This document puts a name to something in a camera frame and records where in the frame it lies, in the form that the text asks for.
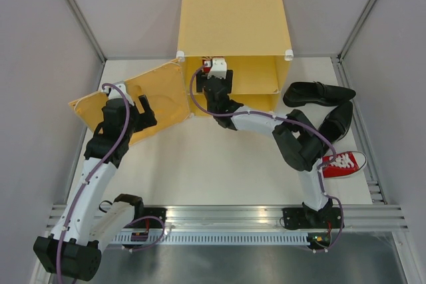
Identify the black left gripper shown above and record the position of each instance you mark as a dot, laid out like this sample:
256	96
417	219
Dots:
145	120

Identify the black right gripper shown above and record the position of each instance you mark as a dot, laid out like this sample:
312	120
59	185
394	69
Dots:
227	82

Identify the red canvas sneaker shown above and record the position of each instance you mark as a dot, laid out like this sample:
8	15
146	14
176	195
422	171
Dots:
344	165
207	64

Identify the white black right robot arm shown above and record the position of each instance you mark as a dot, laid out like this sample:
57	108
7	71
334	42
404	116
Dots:
300	143

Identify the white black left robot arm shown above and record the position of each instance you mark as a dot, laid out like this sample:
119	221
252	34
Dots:
76	243

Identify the yellow plastic shoe cabinet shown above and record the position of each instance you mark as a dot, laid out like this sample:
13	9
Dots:
251	35

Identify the black patent loafer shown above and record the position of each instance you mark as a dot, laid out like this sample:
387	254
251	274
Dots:
337	123
302	93

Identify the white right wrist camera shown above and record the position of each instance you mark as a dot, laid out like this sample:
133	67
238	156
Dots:
219	68

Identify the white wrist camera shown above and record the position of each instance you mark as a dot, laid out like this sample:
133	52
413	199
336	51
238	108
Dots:
219	68
116	90

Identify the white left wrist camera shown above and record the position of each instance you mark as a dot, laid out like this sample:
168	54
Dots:
116	90

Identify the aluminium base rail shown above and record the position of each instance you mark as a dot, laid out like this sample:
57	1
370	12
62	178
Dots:
357	218

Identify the right aluminium corner post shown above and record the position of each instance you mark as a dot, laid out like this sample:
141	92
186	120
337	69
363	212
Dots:
361	20

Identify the white slotted cable duct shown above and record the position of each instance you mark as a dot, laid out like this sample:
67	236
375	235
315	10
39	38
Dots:
213	238

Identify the aluminium corner frame post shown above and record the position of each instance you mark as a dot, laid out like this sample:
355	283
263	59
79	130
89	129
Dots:
86	29

